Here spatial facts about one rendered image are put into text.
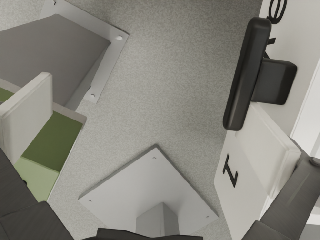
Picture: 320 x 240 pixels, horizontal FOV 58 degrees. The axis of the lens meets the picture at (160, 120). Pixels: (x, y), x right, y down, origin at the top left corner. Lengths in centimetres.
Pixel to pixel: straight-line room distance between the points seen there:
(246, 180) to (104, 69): 92
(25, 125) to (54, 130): 17
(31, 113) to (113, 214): 128
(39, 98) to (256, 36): 13
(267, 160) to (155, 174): 113
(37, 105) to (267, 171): 13
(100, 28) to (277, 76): 93
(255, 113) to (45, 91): 13
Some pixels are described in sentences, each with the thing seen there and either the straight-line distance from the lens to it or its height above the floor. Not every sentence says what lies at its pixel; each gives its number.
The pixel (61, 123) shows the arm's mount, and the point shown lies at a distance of 35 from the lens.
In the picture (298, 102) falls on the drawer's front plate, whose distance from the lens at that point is 20.
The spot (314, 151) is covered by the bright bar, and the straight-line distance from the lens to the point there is 32.
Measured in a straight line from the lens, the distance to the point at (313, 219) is 30.
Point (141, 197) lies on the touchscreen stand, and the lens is 136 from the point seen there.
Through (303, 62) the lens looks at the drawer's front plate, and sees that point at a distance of 20.
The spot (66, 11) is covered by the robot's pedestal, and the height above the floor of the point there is 2.
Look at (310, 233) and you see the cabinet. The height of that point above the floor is 60.
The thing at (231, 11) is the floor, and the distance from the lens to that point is 113.
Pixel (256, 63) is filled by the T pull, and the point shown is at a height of 91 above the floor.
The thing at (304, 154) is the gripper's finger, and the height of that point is 96.
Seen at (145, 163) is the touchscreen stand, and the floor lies 3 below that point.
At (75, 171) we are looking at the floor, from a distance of 136.
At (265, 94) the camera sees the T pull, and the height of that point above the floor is 91.
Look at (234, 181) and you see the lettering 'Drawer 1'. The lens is 28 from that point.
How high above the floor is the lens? 108
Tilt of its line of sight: 65 degrees down
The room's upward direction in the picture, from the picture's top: 175 degrees clockwise
